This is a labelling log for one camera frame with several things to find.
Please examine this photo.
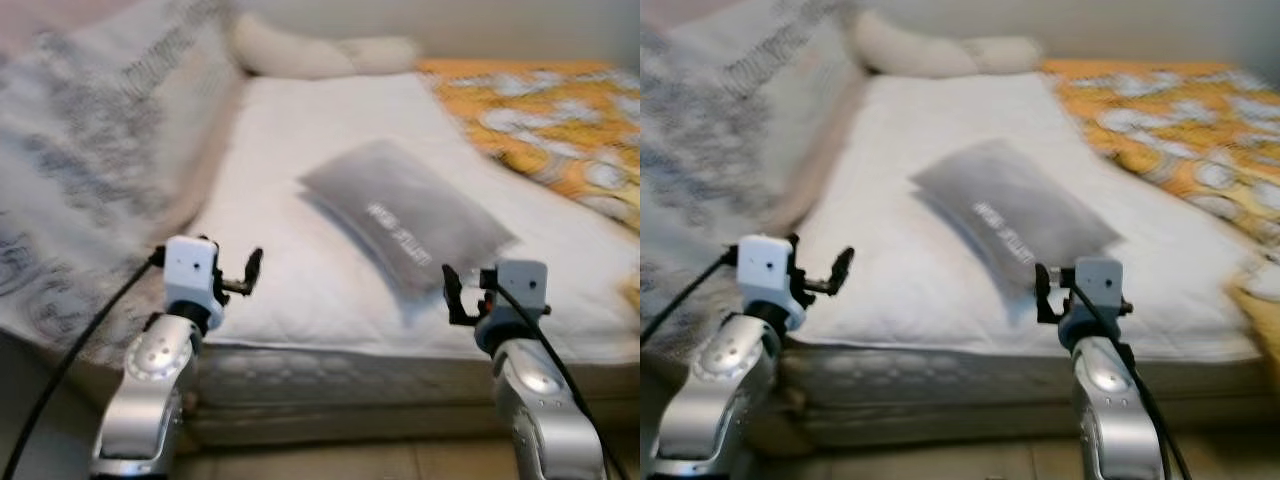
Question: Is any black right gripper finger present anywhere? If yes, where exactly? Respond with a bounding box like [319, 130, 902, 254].
[1034, 262, 1061, 324]
[442, 264, 476, 327]

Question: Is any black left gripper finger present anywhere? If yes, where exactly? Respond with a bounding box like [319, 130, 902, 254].
[808, 247, 857, 298]
[228, 248, 264, 298]

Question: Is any grey pillow with white lettering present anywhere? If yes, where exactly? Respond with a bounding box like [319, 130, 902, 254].
[297, 138, 520, 302]
[908, 138, 1127, 302]

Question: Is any yellow cartoon egg duvet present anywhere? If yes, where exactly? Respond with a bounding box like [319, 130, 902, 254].
[1040, 58, 1280, 393]
[415, 58, 641, 313]

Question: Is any white quilted mattress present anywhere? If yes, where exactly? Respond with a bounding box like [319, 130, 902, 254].
[185, 72, 641, 364]
[785, 72, 1267, 364]

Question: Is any beige bed base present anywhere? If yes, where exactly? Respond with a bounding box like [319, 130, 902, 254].
[60, 338, 641, 447]
[778, 338, 1280, 447]

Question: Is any cream bolster pillow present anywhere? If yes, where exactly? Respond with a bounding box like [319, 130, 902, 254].
[853, 10, 1046, 81]
[232, 12, 421, 81]

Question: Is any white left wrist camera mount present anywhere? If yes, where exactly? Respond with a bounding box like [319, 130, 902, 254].
[163, 236, 219, 311]
[737, 235, 795, 311]

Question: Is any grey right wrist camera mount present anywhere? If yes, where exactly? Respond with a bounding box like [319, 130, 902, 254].
[1075, 257, 1127, 312]
[495, 260, 549, 314]

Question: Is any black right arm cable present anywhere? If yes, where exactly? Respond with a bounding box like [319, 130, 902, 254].
[494, 284, 627, 480]
[1074, 284, 1193, 480]

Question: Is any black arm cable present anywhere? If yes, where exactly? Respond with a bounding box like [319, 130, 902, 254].
[1074, 284, 1193, 480]
[640, 250, 742, 347]
[494, 284, 627, 480]
[0, 250, 167, 480]

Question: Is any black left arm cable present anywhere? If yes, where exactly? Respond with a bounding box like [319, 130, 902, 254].
[0, 250, 167, 480]
[640, 250, 742, 347]

